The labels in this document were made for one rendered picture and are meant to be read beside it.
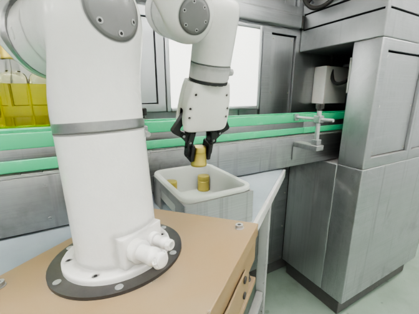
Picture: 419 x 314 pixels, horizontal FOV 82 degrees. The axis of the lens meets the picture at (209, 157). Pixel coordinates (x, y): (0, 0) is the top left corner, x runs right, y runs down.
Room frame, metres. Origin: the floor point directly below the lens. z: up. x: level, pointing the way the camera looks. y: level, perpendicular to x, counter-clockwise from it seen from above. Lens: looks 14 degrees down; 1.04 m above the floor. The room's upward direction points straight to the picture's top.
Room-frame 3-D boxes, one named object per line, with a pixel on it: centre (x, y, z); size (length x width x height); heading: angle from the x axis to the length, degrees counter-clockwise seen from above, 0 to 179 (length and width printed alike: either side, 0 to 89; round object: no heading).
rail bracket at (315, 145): (0.91, -0.39, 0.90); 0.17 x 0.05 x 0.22; 29
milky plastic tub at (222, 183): (0.57, 0.03, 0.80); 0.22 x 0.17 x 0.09; 29
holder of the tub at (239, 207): (0.60, 0.04, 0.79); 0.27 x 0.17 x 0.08; 29
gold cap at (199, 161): (0.52, 0.02, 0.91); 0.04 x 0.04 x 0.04
